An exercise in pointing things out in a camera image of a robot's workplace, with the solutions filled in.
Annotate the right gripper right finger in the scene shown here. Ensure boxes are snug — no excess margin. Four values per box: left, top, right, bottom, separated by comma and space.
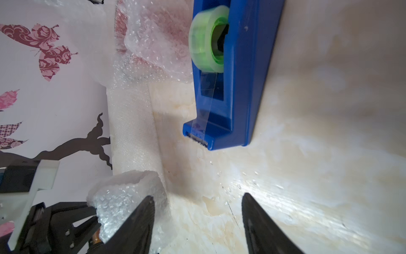
242, 193, 303, 254

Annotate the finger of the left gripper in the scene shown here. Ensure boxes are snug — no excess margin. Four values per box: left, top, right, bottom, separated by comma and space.
50, 215, 100, 254
48, 202, 97, 222

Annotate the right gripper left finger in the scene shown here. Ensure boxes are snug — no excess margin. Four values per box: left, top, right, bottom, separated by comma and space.
88, 196, 155, 254

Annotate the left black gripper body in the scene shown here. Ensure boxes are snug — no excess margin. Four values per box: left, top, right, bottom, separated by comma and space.
1, 202, 51, 254

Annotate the blue tape dispenser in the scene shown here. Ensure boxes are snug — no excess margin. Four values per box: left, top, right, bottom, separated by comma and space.
183, 1, 284, 150

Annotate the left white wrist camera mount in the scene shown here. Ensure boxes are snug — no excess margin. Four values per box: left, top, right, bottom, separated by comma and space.
1, 160, 60, 250

